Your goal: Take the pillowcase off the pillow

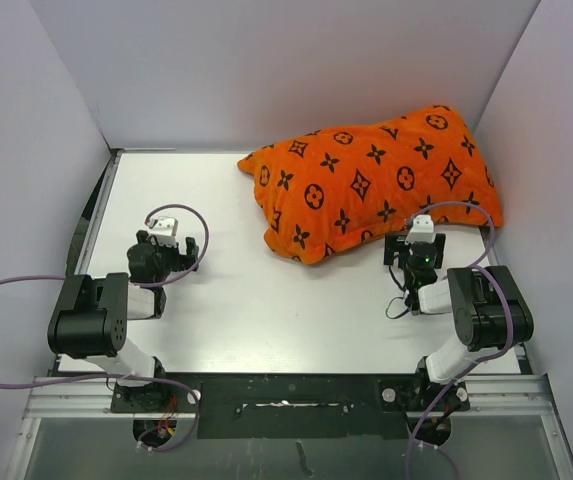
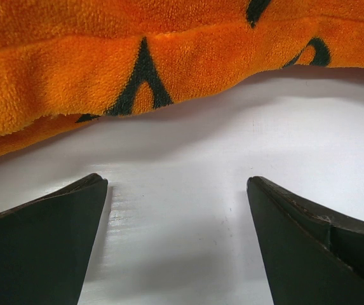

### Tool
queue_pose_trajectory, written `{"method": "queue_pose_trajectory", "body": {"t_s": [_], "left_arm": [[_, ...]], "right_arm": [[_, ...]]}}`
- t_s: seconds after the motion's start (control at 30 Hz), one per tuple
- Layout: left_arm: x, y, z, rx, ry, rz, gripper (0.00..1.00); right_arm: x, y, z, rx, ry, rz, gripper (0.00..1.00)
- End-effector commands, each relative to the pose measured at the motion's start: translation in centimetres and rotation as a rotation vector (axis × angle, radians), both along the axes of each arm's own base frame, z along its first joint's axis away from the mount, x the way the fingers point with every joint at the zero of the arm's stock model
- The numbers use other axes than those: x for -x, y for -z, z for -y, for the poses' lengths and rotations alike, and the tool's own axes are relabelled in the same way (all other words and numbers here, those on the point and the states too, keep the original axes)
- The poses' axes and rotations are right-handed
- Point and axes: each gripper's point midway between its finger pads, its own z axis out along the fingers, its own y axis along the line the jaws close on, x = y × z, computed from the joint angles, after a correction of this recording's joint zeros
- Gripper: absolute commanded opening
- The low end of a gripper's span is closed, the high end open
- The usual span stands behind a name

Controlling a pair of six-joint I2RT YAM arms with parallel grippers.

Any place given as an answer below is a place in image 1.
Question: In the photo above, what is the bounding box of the orange patterned pillowcase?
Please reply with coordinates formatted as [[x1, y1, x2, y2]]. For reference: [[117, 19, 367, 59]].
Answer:
[[237, 105, 503, 264]]

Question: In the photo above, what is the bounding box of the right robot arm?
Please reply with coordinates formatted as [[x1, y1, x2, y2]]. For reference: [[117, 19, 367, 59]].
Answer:
[[383, 233, 534, 409]]

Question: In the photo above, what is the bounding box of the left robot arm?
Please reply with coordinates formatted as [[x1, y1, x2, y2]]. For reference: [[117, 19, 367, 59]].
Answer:
[[47, 230, 199, 411]]

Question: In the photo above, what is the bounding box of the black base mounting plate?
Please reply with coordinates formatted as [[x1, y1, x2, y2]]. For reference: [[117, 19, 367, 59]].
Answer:
[[110, 373, 470, 440]]

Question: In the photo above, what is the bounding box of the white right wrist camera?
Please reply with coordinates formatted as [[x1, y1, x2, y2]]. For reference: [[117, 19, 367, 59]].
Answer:
[[405, 214, 436, 245]]

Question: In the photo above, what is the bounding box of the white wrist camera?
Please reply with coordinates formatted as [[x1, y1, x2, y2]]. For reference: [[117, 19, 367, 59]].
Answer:
[[405, 214, 436, 245], [147, 216, 178, 248]]

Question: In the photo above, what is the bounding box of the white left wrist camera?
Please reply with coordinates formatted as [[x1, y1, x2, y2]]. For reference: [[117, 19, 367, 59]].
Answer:
[[147, 216, 178, 248]]

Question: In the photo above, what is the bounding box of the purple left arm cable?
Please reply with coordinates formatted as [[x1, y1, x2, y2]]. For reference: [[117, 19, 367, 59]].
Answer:
[[0, 203, 211, 454]]

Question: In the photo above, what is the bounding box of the aluminium frame rail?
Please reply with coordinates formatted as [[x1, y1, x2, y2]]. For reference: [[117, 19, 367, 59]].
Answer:
[[8, 374, 573, 479]]

